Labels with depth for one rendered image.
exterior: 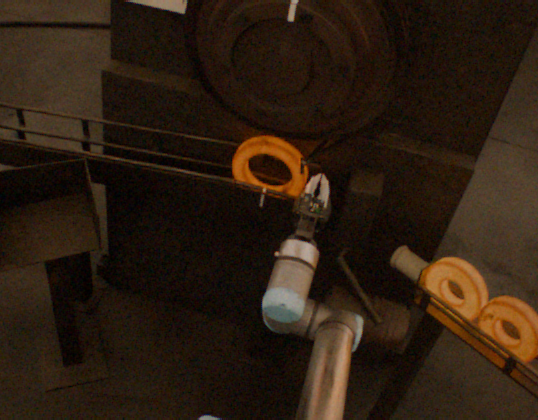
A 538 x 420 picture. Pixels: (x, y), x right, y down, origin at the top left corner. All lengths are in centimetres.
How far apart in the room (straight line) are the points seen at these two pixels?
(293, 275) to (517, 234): 164
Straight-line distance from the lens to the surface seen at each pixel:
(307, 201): 147
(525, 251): 282
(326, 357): 132
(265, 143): 151
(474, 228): 280
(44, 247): 159
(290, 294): 138
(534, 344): 144
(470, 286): 146
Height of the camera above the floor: 177
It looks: 44 degrees down
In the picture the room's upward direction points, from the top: 11 degrees clockwise
